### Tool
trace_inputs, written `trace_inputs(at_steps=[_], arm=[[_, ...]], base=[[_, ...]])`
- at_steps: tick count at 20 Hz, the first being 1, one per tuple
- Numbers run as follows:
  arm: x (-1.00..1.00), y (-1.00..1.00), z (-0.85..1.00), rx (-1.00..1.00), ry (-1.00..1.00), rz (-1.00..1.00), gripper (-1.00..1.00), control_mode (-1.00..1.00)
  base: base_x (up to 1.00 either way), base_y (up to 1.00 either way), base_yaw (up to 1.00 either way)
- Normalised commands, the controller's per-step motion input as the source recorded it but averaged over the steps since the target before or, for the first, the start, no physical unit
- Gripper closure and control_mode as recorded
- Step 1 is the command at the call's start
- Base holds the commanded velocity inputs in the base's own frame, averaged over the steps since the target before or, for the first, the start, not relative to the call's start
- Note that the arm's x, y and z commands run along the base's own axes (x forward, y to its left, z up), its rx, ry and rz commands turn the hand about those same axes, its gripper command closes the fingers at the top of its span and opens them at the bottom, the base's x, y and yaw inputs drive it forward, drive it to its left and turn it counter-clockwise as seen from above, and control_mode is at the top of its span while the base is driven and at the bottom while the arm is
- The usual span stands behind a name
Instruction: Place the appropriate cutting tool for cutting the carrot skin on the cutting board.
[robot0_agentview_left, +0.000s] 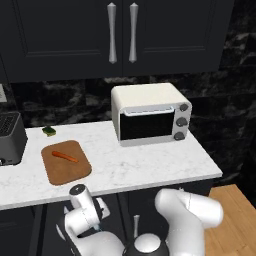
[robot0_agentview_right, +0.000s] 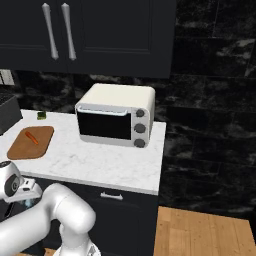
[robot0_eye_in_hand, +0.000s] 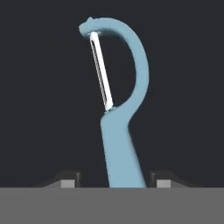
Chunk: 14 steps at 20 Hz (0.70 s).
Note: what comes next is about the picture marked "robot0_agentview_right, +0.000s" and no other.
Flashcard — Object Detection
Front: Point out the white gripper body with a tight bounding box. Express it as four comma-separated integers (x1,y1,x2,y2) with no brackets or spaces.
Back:
3,186,44,204

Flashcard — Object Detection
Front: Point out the brown wooden cutting board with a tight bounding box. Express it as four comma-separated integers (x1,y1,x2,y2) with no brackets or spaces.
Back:
6,125,55,161

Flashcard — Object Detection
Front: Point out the orange carrot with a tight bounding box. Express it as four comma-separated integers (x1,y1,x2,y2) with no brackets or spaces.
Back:
25,131,40,146

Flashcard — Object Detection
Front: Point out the dark grey box appliance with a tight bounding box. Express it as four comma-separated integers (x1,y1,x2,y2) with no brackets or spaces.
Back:
0,93,24,136

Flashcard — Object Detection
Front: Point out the toaster oven black glass door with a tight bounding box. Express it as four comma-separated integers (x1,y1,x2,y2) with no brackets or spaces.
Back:
76,109,133,141

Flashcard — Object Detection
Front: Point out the dark base cupboard door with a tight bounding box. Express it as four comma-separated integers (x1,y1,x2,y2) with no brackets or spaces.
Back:
87,203,158,256

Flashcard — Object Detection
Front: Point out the dark drawer front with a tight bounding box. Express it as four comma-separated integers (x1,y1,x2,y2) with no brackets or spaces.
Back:
63,181,160,210

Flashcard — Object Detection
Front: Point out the white toaster oven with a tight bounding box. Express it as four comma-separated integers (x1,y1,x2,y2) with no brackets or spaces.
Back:
74,82,156,149

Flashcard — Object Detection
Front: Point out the silver drawer handle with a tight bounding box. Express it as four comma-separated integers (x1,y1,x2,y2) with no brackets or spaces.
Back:
100,191,124,202

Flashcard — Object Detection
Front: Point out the white toaster oven handle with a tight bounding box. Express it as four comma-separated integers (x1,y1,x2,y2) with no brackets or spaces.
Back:
76,103,132,117

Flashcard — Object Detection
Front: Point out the white wall socket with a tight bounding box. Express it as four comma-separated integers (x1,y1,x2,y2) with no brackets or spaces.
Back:
0,69,15,86

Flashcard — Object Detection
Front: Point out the silver cupboard handle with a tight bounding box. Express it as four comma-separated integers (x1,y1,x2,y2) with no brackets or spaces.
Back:
41,2,60,61
60,2,77,62

